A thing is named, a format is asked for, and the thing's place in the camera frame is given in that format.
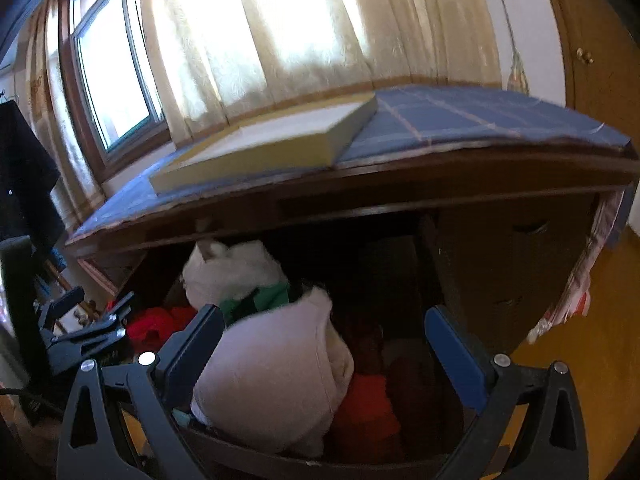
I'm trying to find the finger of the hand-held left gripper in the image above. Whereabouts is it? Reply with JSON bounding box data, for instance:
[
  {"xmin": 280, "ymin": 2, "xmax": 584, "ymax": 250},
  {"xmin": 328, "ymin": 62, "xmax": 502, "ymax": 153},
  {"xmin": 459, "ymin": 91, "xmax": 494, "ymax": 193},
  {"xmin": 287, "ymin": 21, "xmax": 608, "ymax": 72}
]
[
  {"xmin": 39, "ymin": 287, "xmax": 137, "ymax": 333},
  {"xmin": 44, "ymin": 326, "xmax": 128, "ymax": 377}
]

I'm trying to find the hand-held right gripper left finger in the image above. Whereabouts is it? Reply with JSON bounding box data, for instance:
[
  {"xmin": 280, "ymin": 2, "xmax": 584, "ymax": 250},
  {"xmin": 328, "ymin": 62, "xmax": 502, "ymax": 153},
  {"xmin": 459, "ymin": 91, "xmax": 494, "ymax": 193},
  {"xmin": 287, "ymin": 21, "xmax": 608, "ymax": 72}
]
[{"xmin": 56, "ymin": 304, "xmax": 226, "ymax": 480}]

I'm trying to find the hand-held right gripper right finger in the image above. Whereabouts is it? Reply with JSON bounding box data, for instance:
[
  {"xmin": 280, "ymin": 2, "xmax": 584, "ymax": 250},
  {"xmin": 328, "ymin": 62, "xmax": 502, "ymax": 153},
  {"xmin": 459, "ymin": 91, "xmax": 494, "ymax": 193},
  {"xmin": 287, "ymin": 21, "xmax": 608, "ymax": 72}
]
[{"xmin": 424, "ymin": 305, "xmax": 591, "ymax": 480}]

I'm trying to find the pale pink underwear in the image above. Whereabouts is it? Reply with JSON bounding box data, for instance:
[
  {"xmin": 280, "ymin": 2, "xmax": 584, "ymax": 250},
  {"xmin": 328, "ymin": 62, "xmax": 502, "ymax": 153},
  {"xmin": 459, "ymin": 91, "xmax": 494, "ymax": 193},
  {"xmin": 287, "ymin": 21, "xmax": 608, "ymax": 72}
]
[{"xmin": 192, "ymin": 287, "xmax": 356, "ymax": 458}]

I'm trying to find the green black striped underwear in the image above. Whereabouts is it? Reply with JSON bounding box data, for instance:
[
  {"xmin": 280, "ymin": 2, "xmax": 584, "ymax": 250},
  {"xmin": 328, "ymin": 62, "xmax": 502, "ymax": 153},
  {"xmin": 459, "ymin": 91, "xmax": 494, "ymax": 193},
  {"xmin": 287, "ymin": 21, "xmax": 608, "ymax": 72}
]
[{"xmin": 220, "ymin": 282, "xmax": 292, "ymax": 323}]

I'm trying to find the white underwear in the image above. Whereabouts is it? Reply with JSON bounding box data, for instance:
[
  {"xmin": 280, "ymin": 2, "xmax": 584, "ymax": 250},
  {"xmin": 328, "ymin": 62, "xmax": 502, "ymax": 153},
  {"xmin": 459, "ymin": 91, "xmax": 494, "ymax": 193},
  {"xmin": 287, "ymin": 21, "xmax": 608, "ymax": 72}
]
[{"xmin": 182, "ymin": 240, "xmax": 291, "ymax": 311}]

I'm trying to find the small red underwear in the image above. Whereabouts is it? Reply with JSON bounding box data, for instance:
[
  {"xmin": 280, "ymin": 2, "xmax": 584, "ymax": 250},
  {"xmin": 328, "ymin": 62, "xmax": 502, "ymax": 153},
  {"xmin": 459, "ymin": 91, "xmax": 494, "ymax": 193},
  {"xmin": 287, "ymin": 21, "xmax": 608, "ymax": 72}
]
[{"xmin": 330, "ymin": 372, "xmax": 403, "ymax": 456}]

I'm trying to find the dark wooden drawer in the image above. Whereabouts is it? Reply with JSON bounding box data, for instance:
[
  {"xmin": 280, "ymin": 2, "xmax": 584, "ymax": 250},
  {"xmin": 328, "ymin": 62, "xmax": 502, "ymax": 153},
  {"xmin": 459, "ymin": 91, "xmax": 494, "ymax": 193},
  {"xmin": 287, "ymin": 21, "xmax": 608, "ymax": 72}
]
[{"xmin": 125, "ymin": 210, "xmax": 501, "ymax": 480}]

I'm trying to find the yellow cardboard tray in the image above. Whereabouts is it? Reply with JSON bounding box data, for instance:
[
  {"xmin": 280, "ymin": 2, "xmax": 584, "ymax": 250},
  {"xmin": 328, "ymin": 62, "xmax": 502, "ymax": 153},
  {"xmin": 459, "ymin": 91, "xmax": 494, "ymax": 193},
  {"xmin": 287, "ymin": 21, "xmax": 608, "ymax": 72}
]
[{"xmin": 149, "ymin": 94, "xmax": 379, "ymax": 195}]

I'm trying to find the dark wooden desk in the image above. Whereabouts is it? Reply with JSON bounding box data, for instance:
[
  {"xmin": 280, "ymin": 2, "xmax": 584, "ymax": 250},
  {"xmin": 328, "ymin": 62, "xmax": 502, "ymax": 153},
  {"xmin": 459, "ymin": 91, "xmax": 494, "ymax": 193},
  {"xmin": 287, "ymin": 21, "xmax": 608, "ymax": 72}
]
[{"xmin": 65, "ymin": 142, "xmax": 640, "ymax": 356}]

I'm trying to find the dark navy coat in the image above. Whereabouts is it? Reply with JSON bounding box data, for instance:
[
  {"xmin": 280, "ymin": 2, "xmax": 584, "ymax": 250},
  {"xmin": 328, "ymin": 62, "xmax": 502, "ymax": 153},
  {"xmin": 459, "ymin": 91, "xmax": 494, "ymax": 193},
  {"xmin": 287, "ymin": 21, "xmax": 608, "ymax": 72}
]
[{"xmin": 0, "ymin": 100, "xmax": 63, "ymax": 251}]

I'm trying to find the beige patterned side curtain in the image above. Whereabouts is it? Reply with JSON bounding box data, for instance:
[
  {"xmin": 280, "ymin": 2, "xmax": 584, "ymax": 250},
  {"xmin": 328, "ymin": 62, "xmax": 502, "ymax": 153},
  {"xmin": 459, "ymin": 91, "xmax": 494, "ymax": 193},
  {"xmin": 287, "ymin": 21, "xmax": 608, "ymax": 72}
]
[{"xmin": 15, "ymin": 5, "xmax": 106, "ymax": 226}]

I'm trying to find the blue plaid tablecloth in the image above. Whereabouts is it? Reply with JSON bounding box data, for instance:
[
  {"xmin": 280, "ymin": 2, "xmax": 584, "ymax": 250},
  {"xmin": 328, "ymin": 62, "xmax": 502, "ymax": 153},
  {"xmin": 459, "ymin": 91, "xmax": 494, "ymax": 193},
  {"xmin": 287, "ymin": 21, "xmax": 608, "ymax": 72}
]
[{"xmin": 67, "ymin": 85, "xmax": 633, "ymax": 246}]

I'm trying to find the wooden framed window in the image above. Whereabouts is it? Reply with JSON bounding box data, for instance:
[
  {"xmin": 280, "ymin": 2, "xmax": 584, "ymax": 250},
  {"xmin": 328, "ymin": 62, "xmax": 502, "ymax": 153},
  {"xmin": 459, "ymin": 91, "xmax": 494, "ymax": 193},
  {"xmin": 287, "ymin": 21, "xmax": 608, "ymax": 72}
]
[{"xmin": 60, "ymin": 0, "xmax": 171, "ymax": 181}]

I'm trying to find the cream lace curtain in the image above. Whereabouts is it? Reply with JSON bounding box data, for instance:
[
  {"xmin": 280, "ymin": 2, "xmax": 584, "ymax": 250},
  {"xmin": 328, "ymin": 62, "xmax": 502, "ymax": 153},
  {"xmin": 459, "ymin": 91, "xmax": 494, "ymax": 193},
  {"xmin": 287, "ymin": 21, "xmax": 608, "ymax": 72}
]
[{"xmin": 135, "ymin": 0, "xmax": 506, "ymax": 141}]

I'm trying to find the wooden wardrobe door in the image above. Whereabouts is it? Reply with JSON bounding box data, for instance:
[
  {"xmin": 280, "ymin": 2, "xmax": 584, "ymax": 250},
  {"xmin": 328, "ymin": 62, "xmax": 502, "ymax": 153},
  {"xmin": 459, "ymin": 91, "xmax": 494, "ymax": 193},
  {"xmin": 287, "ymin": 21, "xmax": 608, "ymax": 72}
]
[{"xmin": 537, "ymin": 0, "xmax": 640, "ymax": 126}]

